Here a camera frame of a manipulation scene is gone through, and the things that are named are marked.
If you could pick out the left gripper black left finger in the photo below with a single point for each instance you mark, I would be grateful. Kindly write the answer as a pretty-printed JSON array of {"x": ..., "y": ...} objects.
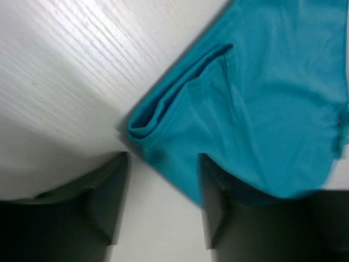
[{"x": 74, "y": 222}]

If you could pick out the teal cloth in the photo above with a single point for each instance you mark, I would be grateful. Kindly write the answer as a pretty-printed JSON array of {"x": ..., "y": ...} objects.
[{"x": 263, "y": 93}]

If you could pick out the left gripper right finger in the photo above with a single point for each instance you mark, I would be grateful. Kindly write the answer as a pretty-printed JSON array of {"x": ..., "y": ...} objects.
[{"x": 244, "y": 224}]

